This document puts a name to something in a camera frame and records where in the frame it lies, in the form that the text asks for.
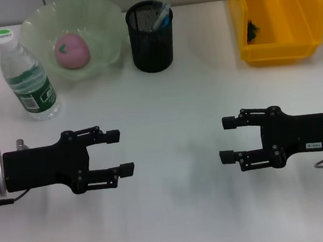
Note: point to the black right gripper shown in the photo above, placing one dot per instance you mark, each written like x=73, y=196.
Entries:
x=303, y=133

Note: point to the yellow plastic bin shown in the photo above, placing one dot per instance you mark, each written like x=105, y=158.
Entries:
x=278, y=1

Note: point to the silver ballpoint pen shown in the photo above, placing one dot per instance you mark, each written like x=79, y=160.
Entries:
x=160, y=16

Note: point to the clear bottle with green label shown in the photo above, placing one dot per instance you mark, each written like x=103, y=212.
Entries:
x=29, y=82

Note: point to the pink peach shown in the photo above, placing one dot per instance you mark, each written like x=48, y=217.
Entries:
x=71, y=51

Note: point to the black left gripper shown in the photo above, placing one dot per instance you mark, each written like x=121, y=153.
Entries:
x=45, y=166

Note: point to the blue scissors with sheath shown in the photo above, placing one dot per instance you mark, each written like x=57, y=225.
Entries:
x=166, y=21

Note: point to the black mesh pen holder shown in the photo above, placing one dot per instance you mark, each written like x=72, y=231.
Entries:
x=152, y=50

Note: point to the green plastic wrapper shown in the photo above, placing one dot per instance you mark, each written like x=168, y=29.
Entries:
x=253, y=30

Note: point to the translucent green fruit bowl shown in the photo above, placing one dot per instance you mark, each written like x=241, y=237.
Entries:
x=101, y=26

